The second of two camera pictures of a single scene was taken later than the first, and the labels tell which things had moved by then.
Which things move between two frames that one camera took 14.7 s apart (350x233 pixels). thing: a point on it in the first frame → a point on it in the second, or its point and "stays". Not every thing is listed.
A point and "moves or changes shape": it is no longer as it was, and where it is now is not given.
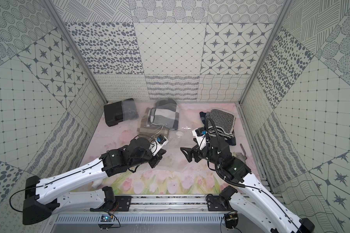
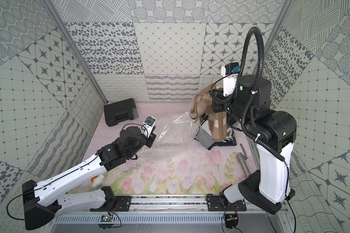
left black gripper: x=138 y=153 → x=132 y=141
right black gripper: x=197 y=150 → x=219 y=98
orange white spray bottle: x=96 y=183 stays
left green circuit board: x=106 y=218 stays
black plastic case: x=118 y=111 stays
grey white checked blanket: x=164 y=112 moves or changes shape
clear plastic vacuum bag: x=172 y=123 moves or changes shape
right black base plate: x=217 y=204 stays
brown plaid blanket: x=152 y=130 → x=218 y=121
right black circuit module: x=231 y=220 stays
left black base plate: x=123 y=203 stays
